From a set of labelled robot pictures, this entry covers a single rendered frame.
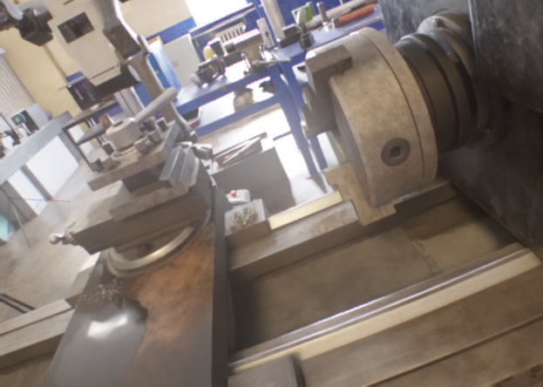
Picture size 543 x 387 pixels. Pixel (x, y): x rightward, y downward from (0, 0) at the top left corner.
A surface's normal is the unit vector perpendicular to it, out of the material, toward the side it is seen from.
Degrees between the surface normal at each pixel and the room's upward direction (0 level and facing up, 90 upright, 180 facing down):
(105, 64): 90
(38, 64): 90
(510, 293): 0
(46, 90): 90
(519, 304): 0
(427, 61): 35
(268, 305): 6
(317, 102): 117
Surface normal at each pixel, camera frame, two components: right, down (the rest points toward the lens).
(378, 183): 0.20, 0.61
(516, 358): -0.37, -0.81
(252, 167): 0.17, 0.44
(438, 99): 0.01, 0.20
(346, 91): -0.17, -0.23
